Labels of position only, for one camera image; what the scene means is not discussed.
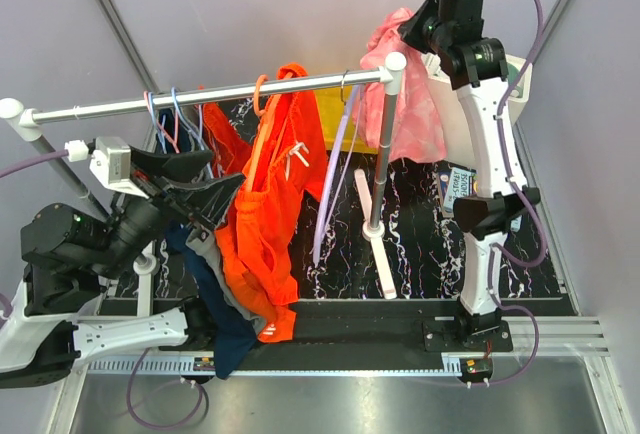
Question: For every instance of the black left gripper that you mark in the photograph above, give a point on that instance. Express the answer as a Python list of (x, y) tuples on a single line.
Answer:
[(207, 202)]

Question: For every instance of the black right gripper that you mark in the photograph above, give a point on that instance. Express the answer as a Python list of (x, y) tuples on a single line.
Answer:
[(409, 31)]

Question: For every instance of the pink patterned shorts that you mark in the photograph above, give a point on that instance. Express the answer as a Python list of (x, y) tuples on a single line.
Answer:
[(417, 128)]

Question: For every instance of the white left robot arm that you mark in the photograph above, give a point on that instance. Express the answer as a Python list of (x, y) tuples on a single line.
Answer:
[(68, 252)]

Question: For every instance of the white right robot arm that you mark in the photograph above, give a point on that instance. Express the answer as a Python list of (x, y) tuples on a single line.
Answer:
[(478, 72)]

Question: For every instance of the pink clothes hanger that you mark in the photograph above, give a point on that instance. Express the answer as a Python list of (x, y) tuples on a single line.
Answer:
[(168, 143)]

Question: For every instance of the orange clothes hanger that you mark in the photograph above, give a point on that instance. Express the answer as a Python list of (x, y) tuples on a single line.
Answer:
[(260, 99)]

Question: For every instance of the grey garment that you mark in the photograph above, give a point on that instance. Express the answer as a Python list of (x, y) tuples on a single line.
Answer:
[(215, 264)]

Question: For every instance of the teal ceramic cup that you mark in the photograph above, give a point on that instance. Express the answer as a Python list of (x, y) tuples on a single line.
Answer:
[(513, 72)]

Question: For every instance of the orange garment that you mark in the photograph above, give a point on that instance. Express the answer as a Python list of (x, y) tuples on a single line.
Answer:
[(286, 161)]

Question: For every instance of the yellow plastic crate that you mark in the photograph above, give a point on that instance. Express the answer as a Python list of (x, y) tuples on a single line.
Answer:
[(331, 107)]

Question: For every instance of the navy blue garment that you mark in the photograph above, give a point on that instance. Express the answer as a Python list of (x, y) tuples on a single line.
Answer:
[(226, 332)]

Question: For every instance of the treehouse children's book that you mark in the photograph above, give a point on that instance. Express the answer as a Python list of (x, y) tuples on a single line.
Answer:
[(460, 189)]

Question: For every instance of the silver clothes rack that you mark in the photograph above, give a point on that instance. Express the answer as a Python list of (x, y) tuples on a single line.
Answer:
[(390, 75)]

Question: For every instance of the black marble table mat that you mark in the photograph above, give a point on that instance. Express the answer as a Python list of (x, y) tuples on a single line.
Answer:
[(425, 250)]

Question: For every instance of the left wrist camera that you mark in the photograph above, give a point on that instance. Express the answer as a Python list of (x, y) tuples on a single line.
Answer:
[(110, 163)]

